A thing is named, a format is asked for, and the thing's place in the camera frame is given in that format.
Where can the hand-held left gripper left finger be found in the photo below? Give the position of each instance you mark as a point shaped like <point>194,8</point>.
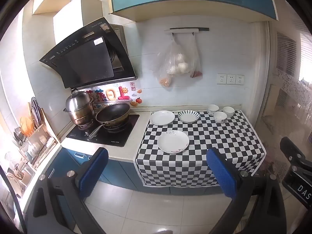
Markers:
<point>93,171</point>

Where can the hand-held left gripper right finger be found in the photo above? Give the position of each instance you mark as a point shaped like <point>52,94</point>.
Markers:
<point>221,175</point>

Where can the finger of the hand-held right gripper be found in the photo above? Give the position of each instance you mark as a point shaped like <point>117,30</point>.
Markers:
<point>291,150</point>

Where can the white bowl with floral print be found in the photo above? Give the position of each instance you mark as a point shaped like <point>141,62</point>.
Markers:
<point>220,116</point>

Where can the white plate with small print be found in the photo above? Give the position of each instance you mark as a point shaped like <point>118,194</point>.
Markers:
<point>173,141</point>

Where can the white bowl with dark rim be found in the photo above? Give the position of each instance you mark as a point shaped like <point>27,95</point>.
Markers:
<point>228,111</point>

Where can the spotted white bowl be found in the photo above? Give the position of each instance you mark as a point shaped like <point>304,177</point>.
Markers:
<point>212,109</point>

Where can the striped white plate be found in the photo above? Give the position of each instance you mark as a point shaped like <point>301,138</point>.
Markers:
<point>188,116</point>

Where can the plain white plate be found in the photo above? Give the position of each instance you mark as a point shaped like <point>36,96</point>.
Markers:
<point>162,117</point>

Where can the black gas stove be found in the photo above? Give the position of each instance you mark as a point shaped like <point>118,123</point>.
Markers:
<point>114,136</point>

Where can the black white checkered cloth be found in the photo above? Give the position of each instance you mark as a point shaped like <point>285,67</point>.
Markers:
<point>207,136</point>

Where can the patterned glass sliding door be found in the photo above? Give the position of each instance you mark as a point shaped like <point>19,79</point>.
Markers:
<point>282,90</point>

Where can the dark frying pan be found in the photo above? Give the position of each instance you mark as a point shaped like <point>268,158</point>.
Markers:
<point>113,113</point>

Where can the wooden cutting board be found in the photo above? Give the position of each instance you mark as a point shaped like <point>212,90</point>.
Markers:
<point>50,126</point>

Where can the wooden dish rack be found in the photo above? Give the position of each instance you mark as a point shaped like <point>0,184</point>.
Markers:
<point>36,141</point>

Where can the steel steamer pot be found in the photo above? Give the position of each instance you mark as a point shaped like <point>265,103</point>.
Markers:
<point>79,107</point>

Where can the black range hood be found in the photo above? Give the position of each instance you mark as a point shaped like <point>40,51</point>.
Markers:
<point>85,61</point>

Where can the white steamed bun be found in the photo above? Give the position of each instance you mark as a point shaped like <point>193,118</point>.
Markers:
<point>183,67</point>

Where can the small clear plastic bag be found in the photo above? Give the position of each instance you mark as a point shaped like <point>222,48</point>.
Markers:
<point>197,63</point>

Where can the large clear plastic bag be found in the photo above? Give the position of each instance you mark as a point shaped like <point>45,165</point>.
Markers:
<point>165,61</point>

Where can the white hood chimney cover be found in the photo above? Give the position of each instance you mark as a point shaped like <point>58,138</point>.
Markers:
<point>75,17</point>

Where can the colourful wall stickers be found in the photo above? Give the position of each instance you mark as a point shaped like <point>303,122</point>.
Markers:
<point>124,93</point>

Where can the white wall socket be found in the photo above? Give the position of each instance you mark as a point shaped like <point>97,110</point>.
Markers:
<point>222,79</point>
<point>239,80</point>
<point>231,79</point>

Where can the white wall hook rail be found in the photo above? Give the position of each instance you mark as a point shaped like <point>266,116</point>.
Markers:
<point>180,31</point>

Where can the blue wall cabinet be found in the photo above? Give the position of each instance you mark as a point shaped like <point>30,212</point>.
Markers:
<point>170,2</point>

